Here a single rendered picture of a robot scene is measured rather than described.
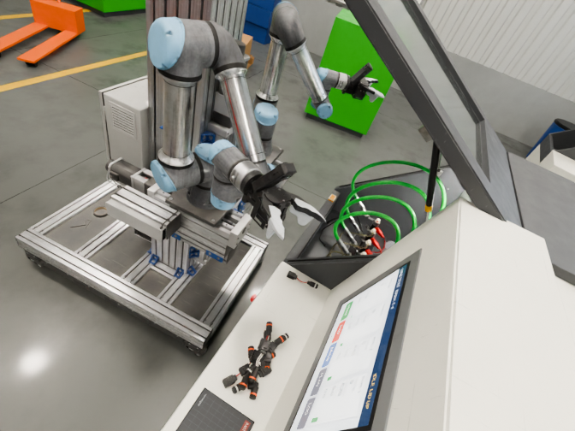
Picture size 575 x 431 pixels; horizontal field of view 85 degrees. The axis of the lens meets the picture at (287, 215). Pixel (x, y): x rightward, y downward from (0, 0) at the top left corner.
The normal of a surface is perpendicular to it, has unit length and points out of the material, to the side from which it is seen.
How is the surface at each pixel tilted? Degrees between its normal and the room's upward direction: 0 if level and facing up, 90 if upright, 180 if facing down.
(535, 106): 90
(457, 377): 0
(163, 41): 82
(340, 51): 90
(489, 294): 0
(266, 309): 0
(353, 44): 90
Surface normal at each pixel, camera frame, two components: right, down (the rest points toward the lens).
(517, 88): -0.36, 0.56
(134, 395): 0.27, -0.70
